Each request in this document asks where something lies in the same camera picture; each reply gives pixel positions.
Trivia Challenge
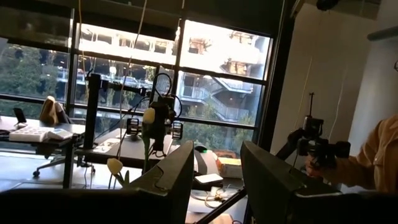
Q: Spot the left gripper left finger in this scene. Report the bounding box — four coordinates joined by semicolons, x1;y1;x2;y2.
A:
0;140;195;224

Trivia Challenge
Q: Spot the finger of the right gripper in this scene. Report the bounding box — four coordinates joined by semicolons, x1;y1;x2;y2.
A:
127;118;141;136
172;122;183;140

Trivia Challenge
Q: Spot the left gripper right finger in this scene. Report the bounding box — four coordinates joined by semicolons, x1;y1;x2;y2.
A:
241;140;398;224

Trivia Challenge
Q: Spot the white artificial tulip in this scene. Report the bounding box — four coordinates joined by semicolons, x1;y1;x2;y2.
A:
106;157;131;189
141;107;156;175

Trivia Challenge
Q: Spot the white printed sticker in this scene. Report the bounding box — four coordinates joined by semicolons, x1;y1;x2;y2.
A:
93;138;121;154

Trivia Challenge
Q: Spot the black desk stand pole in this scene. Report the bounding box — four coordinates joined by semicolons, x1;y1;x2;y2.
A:
83;73;147;150

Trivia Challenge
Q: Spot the person's hand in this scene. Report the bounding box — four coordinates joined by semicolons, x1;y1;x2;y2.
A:
304;155;324;178

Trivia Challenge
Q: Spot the yellow cardboard box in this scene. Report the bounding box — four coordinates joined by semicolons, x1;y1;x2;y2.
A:
217;156;243;179

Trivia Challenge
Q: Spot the black office chair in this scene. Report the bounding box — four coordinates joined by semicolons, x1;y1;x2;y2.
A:
32;101;96;178

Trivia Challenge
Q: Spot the brown paper bag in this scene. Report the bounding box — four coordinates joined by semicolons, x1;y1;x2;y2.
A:
39;95;60;125

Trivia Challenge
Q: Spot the white keypad device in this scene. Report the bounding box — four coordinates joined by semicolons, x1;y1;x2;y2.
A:
9;126;74;142

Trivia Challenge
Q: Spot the person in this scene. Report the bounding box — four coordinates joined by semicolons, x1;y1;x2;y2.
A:
306;113;398;194

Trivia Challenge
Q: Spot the black phone on stand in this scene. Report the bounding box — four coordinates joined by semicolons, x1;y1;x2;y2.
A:
12;107;28;127

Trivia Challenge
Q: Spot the black window frame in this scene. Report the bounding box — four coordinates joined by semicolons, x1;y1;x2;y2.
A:
0;0;296;150

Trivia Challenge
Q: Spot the black aluminium table frame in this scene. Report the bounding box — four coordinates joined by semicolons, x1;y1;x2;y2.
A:
195;186;249;224

